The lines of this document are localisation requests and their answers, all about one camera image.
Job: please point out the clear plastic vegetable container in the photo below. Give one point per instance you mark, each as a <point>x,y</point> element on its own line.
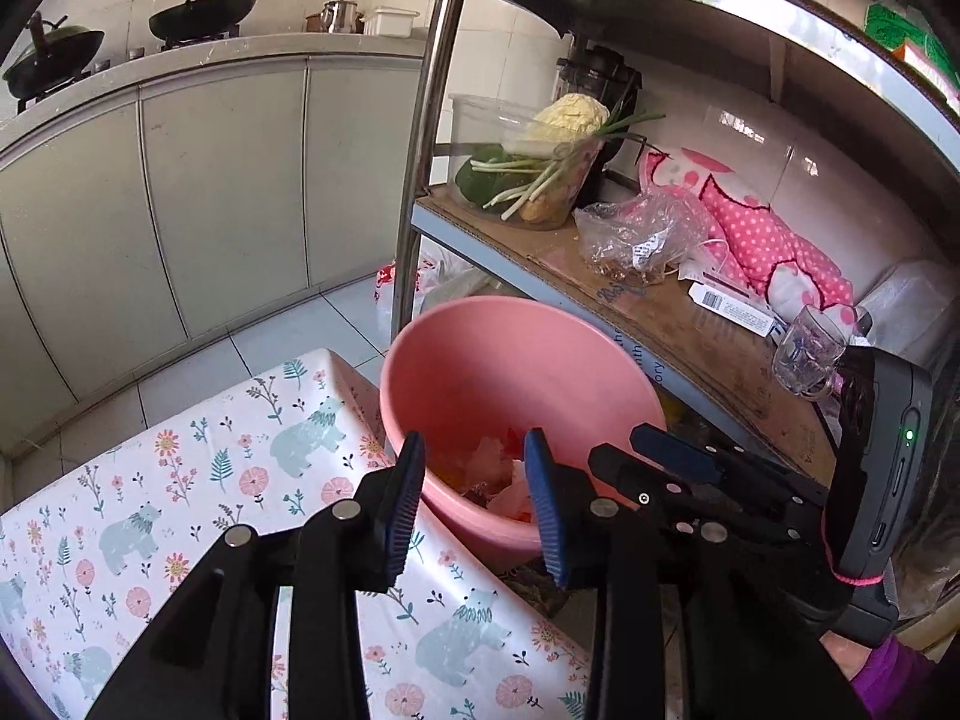
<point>480,121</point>

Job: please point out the black wok with lid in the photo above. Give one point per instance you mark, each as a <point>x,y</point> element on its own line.
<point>57,54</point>

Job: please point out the clear glass mug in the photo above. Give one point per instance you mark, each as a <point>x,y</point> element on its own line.
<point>805,361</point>

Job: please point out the green scallions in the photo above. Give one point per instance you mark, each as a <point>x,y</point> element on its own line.
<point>534,184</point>

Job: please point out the floral bear tablecloth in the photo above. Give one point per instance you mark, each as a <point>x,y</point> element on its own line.
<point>91,561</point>

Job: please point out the white cauliflower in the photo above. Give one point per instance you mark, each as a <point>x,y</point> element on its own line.
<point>569,118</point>

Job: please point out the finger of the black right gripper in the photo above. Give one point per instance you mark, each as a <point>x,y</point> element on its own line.
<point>676,456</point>
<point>633,479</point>

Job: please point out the person's right hand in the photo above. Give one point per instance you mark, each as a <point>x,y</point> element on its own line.
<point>849,656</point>

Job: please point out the crumpled clear plastic bag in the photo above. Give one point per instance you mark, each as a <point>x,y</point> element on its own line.
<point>640,241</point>

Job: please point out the grey kitchen cabinets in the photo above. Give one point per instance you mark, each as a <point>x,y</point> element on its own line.
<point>150,208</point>

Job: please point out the pink polka dot cloth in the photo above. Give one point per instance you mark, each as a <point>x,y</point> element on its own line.
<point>750,244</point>

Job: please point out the black wok with handle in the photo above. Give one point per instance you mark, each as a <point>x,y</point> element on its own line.
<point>194,20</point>

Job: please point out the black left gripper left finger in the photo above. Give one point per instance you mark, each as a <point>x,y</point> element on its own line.
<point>356,545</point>

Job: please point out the white plastic container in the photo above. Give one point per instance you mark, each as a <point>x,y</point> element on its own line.
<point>389,22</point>

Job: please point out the pink plastic trash bucket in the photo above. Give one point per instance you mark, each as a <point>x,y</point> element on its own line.
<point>493,368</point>

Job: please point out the white barcode box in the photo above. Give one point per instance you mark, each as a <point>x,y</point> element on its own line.
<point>733,307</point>

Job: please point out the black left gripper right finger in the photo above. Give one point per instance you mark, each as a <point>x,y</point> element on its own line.
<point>585,540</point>

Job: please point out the stainless steel pot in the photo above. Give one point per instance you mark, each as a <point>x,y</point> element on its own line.
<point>341,17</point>

